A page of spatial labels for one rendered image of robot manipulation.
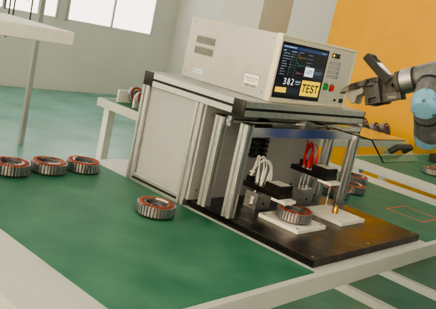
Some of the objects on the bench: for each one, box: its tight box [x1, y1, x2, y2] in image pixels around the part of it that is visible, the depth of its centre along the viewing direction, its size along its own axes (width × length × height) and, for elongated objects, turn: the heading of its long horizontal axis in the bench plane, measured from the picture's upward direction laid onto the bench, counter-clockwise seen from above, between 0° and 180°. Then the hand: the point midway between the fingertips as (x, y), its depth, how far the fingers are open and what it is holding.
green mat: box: [0, 165, 315, 309], centre depth 163 cm, size 94×61×1 cm, turn 179°
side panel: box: [126, 84, 205, 206], centre depth 195 cm, size 28×3×32 cm, turn 179°
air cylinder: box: [243, 189, 271, 210], centre depth 196 cm, size 5×8×6 cm
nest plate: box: [306, 204, 365, 227], centre depth 205 cm, size 15×15×1 cm
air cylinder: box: [291, 185, 314, 205], centre depth 214 cm, size 5×8×6 cm
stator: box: [275, 203, 313, 225], centre depth 186 cm, size 11×11×4 cm
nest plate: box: [258, 211, 326, 234], centre depth 187 cm, size 15×15×1 cm
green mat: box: [309, 171, 436, 242], centre depth 259 cm, size 94×61×1 cm, turn 179°
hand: (343, 89), depth 198 cm, fingers closed
